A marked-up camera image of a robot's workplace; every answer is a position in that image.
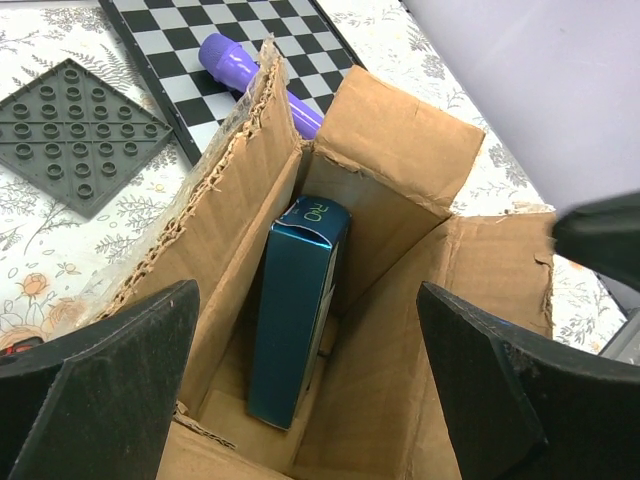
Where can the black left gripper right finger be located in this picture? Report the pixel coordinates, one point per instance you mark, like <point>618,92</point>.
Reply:
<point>518,405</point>

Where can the grey studded building plate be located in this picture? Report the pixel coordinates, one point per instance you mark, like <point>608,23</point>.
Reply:
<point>77,138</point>

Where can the red black utility knife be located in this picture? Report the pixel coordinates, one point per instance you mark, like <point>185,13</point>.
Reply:
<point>17,346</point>

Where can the blue green product box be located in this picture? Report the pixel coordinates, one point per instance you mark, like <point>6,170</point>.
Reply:
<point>303,252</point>

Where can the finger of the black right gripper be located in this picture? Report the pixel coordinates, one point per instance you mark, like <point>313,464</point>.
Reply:
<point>603,236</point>

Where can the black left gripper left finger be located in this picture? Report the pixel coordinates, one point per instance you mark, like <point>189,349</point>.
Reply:
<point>97,403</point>

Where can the brown cardboard express box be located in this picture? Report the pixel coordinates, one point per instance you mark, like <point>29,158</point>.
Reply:
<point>396,164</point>

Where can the black white chessboard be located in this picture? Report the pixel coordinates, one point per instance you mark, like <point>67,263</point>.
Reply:
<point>164,38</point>

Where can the purple toy microphone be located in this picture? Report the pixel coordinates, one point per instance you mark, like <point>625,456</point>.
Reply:
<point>228,63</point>

